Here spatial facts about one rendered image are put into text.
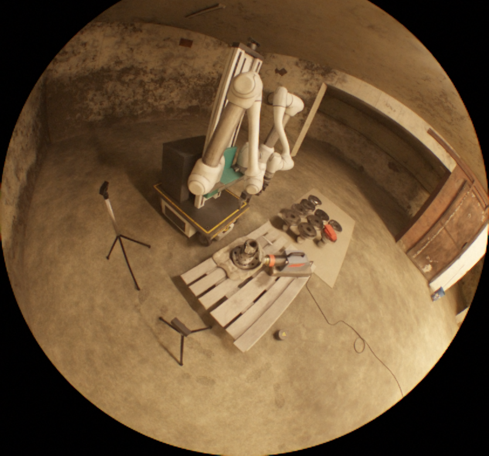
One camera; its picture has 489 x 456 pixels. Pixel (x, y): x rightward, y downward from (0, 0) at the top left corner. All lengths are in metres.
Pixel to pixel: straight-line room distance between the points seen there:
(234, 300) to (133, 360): 0.99
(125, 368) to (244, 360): 0.94
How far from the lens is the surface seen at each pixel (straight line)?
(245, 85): 0.78
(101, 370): 1.66
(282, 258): 1.50
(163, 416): 1.61
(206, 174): 0.97
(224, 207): 1.76
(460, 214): 5.46
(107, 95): 5.15
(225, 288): 1.45
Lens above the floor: 1.47
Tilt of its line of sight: 40 degrees down
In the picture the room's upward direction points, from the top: 22 degrees clockwise
